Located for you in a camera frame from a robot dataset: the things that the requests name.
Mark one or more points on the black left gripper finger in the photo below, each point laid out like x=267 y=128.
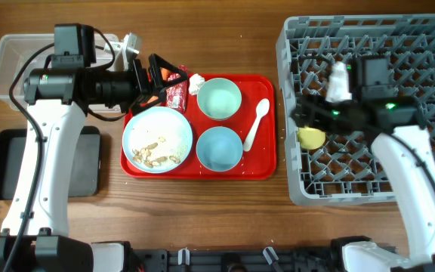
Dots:
x=156 y=63
x=171 y=77

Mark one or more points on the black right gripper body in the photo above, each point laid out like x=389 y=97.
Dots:
x=322 y=113

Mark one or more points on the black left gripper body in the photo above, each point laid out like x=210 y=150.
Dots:
x=122 y=86

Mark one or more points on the green bowl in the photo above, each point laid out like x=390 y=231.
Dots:
x=219 y=98

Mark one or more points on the yellow plastic cup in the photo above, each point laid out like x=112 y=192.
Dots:
x=311 y=138

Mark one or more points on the light blue bowl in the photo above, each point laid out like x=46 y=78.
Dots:
x=219 y=149

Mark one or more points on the white plastic spoon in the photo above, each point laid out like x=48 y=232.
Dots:
x=262 y=109

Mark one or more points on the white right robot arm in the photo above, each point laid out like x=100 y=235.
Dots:
x=400 y=141

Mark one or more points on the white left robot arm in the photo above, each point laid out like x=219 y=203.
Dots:
x=34 y=235

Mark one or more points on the grey dishwasher rack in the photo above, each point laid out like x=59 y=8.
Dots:
x=343 y=171

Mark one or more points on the orange carrot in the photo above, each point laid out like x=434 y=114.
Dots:
x=165 y=75

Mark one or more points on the crumpled white tissue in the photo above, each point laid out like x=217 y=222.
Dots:
x=196 y=81

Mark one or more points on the red snack wrapper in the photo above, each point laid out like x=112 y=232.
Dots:
x=177 y=96

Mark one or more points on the light blue plate with scraps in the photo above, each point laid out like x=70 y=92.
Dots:
x=157 y=140

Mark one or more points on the clear plastic bin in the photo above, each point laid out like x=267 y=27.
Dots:
x=15 y=50

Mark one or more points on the black plastic bin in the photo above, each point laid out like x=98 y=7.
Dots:
x=85 y=174

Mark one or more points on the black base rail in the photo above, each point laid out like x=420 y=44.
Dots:
x=305 y=259

